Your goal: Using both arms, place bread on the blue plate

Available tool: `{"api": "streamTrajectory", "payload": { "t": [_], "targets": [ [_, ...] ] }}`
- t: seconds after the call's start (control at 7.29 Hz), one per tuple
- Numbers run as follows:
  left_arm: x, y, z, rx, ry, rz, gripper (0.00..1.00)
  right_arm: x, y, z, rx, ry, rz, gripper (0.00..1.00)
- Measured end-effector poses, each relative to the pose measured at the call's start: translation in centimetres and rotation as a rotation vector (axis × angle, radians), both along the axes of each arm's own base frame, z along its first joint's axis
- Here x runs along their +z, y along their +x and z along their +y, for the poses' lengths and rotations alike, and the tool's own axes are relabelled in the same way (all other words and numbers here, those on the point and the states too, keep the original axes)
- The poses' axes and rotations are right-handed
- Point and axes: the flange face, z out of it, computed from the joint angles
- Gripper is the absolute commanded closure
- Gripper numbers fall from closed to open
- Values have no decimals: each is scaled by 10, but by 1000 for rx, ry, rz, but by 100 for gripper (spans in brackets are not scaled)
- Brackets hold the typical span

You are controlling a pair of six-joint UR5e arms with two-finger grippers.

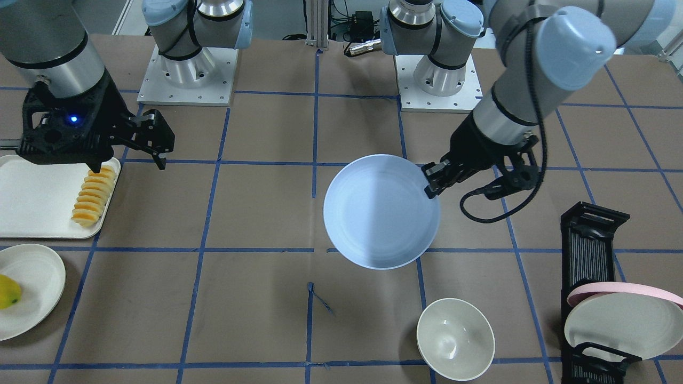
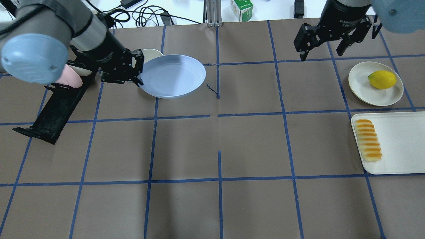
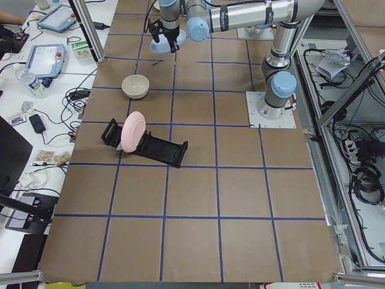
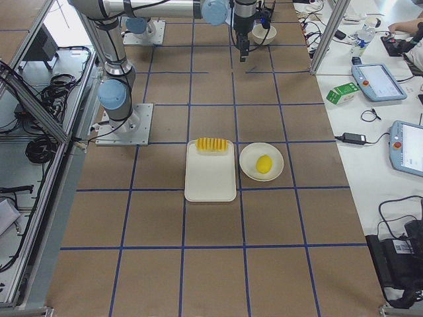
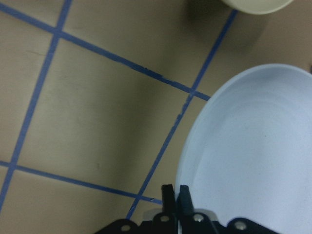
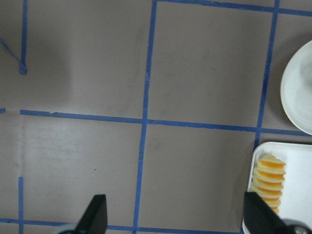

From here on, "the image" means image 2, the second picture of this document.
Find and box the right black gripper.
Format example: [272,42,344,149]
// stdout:
[294,0,372,62]

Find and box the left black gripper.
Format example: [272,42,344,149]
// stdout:
[83,32,144,87]

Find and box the blue plate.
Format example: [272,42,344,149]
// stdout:
[138,54,206,99]

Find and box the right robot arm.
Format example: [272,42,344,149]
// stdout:
[294,0,425,61]

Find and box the cream plate in rack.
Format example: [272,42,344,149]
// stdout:
[69,65,92,77]

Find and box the cream plate with lemon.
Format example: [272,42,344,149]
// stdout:
[349,61,404,106]

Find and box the pink plate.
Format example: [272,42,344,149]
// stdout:
[55,64,83,88]

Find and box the sliced bread loaf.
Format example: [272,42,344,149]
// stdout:
[355,119,383,162]

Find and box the cream bowl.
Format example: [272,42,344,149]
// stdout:
[131,49,163,68]

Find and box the yellow lemon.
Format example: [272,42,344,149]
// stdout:
[367,70,397,89]

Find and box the black power adapter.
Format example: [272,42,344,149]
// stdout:
[120,0,142,9]

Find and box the black dish rack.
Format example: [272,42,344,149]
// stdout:
[13,50,100,145]

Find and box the green white carton box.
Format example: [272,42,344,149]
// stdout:
[230,0,253,22]

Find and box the white rectangular tray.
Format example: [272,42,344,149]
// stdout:
[351,112,425,175]

